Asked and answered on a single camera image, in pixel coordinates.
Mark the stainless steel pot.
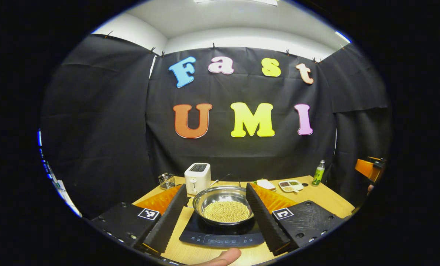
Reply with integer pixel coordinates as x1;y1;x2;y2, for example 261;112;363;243
185;185;256;227

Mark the white toaster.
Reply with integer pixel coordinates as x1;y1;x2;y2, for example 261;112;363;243
184;163;212;195

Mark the wire utensil holder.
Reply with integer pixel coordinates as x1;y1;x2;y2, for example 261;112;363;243
158;173;176;190

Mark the pile of soybeans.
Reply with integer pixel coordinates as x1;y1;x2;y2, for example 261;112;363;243
202;201;251;223

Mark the black power cable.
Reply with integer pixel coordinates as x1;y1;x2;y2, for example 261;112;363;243
211;173;241;187

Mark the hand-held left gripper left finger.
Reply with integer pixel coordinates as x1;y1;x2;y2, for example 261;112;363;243
89;184;188;255

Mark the large ceiling light panel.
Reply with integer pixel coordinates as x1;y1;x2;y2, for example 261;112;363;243
194;0;279;6

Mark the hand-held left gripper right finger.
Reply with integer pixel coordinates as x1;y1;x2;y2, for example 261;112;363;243
245;182;347;257

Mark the black induction cooktop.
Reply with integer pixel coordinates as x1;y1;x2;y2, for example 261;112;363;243
179;211;266;249

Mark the small sandwich plate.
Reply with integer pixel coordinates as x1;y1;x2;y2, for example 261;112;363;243
255;179;277;192

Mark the white divided dish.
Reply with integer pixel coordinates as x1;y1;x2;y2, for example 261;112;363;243
278;180;304;194

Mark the green drink bottle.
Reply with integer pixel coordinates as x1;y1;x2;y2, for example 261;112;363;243
312;160;326;187

